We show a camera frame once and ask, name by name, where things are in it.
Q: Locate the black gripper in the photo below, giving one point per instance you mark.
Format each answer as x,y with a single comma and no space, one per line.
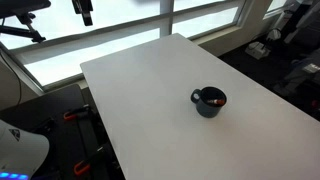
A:
80,6

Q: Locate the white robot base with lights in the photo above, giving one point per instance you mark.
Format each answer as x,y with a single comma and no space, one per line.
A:
20,150

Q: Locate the black side table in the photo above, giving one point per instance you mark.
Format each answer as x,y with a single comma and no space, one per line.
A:
50,116

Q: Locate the dark blue mug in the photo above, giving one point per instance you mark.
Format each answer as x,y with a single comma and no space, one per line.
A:
207,107

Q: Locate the white device on floor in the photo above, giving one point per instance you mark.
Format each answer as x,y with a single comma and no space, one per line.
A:
257,50

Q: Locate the grey and white floor equipment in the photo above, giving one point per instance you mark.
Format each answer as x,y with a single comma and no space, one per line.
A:
301,71

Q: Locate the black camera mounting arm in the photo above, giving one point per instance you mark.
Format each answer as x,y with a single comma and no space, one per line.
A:
23,16

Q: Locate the grey window frame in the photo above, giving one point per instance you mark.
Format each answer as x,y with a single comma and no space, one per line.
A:
166,20

